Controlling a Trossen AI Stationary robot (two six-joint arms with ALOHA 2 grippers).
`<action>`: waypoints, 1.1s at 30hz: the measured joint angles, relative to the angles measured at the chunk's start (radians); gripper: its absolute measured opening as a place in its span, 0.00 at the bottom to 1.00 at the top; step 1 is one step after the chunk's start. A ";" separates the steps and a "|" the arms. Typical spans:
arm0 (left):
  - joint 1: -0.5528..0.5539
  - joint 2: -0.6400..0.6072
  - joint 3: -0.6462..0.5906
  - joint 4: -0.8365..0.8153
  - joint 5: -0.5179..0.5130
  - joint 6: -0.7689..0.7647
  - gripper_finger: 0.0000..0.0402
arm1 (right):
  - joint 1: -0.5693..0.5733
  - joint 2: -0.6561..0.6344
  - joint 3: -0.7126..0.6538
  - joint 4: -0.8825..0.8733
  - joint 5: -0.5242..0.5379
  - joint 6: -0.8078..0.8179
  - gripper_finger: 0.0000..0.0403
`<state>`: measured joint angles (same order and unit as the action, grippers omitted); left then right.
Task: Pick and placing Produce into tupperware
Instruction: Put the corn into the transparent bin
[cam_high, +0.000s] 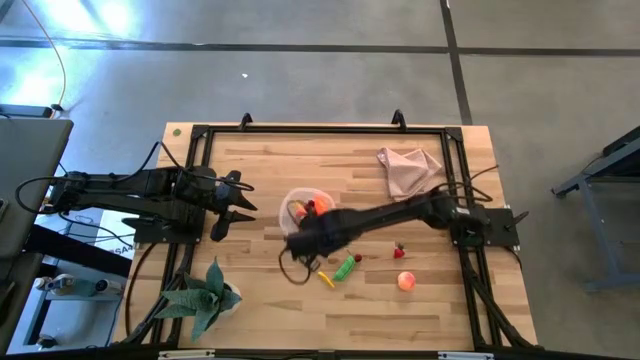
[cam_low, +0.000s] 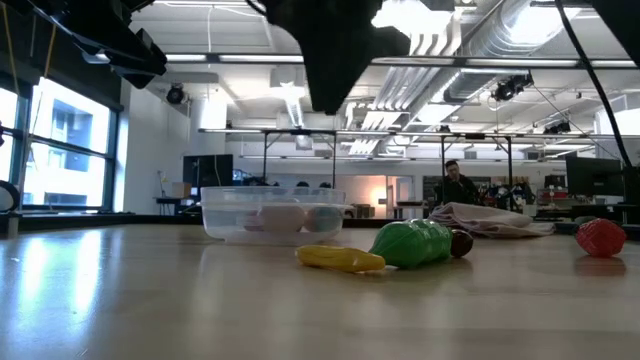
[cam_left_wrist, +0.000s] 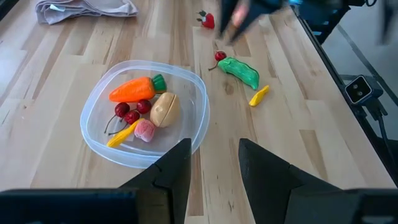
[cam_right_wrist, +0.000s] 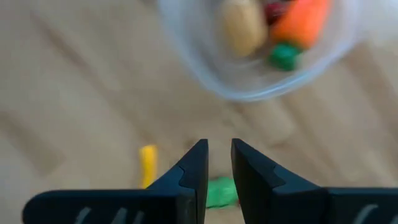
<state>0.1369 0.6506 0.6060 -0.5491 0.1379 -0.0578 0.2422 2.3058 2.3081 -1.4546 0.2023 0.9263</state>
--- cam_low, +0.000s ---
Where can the black metal stand frame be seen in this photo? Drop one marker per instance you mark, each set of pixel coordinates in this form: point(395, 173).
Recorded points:
point(334, 160)
point(475, 135)

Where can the black television screen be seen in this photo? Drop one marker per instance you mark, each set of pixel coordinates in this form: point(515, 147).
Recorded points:
point(207, 170)

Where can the silver ventilation duct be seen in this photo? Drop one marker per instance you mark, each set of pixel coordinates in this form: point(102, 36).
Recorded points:
point(480, 45)

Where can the red toy cherry with stem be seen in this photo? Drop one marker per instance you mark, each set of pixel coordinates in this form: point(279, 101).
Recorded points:
point(461, 243)

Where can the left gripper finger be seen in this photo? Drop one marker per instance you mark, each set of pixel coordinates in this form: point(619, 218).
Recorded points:
point(150, 52)
point(135, 77)

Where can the large window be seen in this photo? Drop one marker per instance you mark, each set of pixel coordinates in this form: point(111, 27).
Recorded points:
point(70, 140)

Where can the large black computer monitor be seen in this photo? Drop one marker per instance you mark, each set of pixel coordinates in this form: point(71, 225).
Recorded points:
point(594, 176)

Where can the beige toy onion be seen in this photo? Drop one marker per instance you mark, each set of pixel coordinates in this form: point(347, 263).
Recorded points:
point(281, 218)

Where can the person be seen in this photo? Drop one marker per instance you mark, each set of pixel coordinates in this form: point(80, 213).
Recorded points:
point(455, 185)

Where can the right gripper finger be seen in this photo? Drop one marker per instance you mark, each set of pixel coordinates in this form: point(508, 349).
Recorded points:
point(332, 70)
point(392, 42)

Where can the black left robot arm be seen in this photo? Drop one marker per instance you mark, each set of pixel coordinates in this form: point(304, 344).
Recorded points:
point(90, 25)

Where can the black ceiling spotlight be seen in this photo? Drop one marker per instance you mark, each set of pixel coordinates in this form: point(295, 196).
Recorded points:
point(175, 94)

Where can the long linear ceiling light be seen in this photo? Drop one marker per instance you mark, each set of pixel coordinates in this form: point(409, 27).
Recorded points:
point(235, 58)

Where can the clear plastic tupperware container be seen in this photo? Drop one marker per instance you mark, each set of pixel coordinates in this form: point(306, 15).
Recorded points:
point(225, 220)

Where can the beige cloth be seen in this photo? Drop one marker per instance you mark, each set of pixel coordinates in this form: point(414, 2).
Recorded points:
point(480, 217)

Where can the red toy strawberry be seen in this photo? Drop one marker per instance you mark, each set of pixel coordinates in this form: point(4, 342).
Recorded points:
point(600, 238)

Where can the round black-rimmed white object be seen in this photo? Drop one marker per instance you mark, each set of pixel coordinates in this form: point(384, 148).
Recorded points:
point(7, 196)

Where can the black ceiling camera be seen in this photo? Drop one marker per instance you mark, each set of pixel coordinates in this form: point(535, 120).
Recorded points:
point(510, 87)
point(557, 128)

